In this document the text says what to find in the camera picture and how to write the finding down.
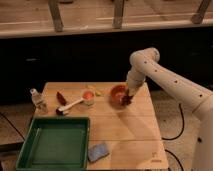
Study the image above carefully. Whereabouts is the wooden cutting board table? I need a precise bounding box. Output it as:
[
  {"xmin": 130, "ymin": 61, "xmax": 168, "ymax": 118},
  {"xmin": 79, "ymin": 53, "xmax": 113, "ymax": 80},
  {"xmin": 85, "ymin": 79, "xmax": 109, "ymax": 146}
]
[{"xmin": 43, "ymin": 82, "xmax": 169, "ymax": 171}]

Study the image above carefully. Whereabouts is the dark red grape bunch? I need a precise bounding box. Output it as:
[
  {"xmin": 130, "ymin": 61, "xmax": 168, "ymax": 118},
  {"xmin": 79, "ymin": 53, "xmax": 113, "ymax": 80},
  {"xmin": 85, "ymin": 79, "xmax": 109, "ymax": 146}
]
[{"xmin": 120, "ymin": 95, "xmax": 132, "ymax": 106}]

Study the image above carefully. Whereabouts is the clear plastic bottle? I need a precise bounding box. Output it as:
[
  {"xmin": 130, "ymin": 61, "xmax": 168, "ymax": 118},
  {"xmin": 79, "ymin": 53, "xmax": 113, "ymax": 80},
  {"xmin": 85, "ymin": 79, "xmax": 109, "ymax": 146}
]
[{"xmin": 30, "ymin": 88, "xmax": 47, "ymax": 113}]

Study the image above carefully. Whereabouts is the wooden shelf rail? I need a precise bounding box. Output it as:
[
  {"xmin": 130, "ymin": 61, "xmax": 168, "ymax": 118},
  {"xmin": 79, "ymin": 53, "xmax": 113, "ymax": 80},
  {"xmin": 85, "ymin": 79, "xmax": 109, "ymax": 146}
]
[{"xmin": 0, "ymin": 0, "xmax": 213, "ymax": 39}]

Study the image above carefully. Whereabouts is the black cable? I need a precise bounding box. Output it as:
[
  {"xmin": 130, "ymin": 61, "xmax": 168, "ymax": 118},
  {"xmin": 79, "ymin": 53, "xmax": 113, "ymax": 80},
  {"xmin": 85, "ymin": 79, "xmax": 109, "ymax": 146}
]
[{"xmin": 161, "ymin": 103, "xmax": 186, "ymax": 171}]

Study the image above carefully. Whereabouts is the red bowl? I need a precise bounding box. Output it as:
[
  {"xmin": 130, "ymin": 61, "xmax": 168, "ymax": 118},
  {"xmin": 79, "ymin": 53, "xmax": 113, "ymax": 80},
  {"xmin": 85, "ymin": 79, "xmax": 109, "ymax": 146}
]
[{"xmin": 110, "ymin": 84, "xmax": 127, "ymax": 106}]

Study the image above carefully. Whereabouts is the green plastic tray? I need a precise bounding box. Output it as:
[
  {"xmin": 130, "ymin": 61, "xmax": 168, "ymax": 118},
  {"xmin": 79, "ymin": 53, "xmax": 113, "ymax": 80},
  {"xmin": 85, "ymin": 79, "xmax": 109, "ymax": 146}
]
[{"xmin": 16, "ymin": 117, "xmax": 90, "ymax": 171}]

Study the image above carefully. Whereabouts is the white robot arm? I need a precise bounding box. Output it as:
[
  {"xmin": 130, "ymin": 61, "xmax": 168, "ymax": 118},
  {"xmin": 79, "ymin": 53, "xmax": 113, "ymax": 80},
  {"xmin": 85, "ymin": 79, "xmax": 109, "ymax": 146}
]
[{"xmin": 126, "ymin": 47, "xmax": 213, "ymax": 171}]

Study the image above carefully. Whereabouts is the blue sponge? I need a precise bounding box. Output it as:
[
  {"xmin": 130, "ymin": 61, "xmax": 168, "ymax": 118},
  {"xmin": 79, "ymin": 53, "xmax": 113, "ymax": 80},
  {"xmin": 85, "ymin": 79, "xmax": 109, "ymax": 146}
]
[{"xmin": 88, "ymin": 142, "xmax": 109, "ymax": 162}]

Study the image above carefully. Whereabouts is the dark red chili pepper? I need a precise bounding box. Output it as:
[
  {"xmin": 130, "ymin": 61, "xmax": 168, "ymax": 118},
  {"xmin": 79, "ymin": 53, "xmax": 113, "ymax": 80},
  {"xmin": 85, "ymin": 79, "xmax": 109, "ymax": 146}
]
[{"xmin": 56, "ymin": 92, "xmax": 67, "ymax": 105}]

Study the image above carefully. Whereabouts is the clear cup with orange liquid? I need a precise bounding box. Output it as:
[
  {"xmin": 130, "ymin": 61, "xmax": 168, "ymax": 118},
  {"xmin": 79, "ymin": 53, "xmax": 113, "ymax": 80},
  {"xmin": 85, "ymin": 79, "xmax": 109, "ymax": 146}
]
[{"xmin": 82, "ymin": 90, "xmax": 94, "ymax": 105}]

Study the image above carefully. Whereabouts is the yellow small object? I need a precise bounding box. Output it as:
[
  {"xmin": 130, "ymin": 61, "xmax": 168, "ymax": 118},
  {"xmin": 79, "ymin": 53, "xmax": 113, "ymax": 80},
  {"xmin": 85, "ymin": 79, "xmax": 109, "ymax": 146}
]
[{"xmin": 87, "ymin": 85, "xmax": 102, "ymax": 96}]

